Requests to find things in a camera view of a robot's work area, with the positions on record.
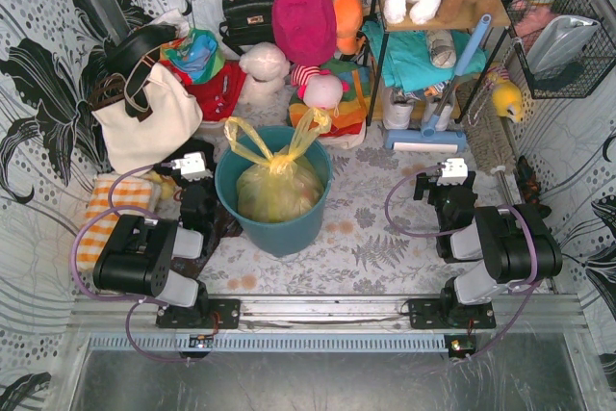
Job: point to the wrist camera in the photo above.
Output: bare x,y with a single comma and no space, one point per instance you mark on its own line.
454,170
192,166

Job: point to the black wire basket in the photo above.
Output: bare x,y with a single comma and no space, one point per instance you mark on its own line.
581,76

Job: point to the cream canvas tote bag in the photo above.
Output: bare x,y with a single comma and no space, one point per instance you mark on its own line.
174,117

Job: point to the yellow plush duck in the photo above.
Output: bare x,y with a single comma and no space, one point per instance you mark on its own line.
506,97

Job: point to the colourful printed bag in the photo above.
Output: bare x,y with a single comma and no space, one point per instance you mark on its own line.
194,59

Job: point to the black leather handbag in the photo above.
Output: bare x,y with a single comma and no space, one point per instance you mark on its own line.
246,23

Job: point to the blue mop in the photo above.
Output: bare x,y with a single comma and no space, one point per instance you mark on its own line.
428,138

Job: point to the silver foil pouch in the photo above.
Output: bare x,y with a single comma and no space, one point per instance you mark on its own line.
560,41

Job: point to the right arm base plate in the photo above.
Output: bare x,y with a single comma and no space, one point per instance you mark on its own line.
431,313

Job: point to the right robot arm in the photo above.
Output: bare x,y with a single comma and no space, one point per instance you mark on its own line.
510,245

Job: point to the white plush bear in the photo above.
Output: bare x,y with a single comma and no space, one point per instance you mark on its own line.
266,68

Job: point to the dark patterned necktie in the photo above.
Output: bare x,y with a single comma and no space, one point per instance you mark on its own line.
224,225

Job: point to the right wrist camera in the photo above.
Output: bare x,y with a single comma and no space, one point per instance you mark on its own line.
454,170

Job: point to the orange checkered towel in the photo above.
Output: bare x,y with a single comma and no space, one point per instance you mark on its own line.
130,191

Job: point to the teal cloth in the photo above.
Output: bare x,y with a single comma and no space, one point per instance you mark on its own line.
407,64

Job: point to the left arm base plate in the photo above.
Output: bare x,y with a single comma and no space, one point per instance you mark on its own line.
225,312

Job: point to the pink head plush doll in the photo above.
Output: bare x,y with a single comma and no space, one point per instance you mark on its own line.
318,88

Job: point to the magenta fabric bag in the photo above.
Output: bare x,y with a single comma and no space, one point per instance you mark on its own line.
305,30

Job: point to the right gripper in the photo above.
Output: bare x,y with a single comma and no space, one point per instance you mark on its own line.
423,179

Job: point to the red cloth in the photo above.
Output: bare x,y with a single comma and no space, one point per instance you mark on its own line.
218,97

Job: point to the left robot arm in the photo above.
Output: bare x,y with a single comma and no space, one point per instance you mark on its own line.
138,257

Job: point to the orange plush toy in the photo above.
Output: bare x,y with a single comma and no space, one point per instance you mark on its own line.
349,20

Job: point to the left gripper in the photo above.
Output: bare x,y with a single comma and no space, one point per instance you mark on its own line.
166,166

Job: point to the yellow trash bag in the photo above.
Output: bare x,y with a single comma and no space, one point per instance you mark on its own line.
279,186

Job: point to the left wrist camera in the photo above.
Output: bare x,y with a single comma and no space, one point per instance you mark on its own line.
192,166

